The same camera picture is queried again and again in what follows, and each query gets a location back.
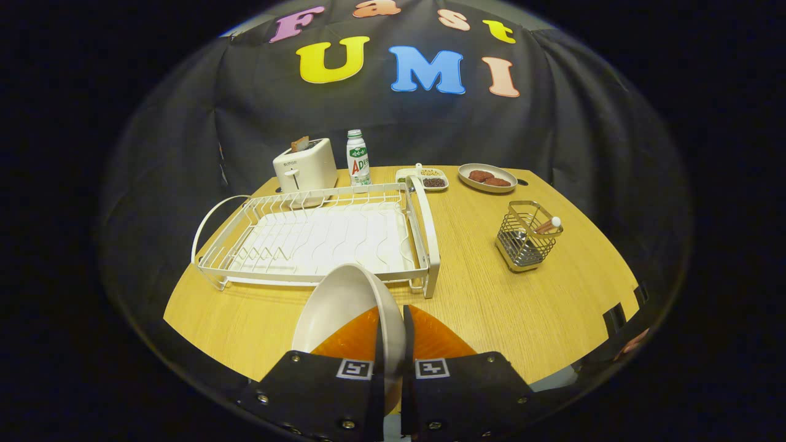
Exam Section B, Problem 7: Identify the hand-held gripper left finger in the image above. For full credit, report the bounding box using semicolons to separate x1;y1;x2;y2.
236;305;386;442

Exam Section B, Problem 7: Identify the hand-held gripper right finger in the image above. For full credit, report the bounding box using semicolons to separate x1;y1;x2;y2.
400;304;535;442

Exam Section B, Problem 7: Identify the cream round plate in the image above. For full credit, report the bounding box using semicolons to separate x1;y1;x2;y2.
291;263;408;415

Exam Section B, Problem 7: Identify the metal wire basket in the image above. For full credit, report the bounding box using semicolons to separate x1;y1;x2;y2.
495;200;564;273

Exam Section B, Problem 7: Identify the white wire dish rack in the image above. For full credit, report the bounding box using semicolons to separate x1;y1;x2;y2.
191;175;442;300

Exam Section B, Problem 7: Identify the white divided dish with beans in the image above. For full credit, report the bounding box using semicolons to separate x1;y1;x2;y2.
395;166;449;192

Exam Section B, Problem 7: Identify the grey plate with meat patties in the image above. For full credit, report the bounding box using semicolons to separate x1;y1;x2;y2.
457;163;518;194

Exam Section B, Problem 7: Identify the white toaster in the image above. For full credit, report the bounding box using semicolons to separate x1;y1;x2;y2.
273;138;339;208

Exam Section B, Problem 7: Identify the white bottle green label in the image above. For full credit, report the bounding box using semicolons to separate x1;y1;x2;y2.
346;129;372;187

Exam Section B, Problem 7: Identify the black backdrop cloth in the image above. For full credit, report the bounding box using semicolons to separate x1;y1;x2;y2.
98;0;695;394

